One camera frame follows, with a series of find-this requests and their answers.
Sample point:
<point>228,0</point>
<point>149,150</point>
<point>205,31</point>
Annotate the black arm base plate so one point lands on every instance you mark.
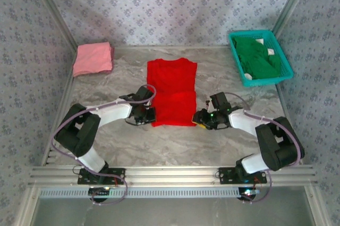
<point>227,175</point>
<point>117,176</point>

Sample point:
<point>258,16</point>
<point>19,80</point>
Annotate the green t-shirt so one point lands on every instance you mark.
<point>255,61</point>

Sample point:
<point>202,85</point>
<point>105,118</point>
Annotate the pink folded t-shirt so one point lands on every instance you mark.
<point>91,58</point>

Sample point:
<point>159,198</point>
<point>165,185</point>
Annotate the aluminium frame post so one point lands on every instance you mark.
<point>53,8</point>
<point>292,2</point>

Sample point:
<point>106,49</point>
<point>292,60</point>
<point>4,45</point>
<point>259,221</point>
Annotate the red t-shirt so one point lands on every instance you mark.
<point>172,90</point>

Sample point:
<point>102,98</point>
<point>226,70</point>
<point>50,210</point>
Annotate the teal plastic basket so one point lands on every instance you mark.
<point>285,61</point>

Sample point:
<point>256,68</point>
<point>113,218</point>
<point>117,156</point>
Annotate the aluminium mounting rail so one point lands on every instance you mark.
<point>172,175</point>

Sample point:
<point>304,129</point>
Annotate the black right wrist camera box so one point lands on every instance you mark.
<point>219,101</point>

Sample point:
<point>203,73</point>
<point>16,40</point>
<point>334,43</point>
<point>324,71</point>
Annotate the black electronics module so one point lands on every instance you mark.
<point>248,194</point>
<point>99,192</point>

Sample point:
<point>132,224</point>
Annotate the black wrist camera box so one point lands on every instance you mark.
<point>144,95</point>
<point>219,101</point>

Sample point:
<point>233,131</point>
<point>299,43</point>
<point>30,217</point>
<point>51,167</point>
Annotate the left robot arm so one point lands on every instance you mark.
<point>111,113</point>

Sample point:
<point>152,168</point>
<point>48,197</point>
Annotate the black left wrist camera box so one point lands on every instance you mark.
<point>144,95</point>

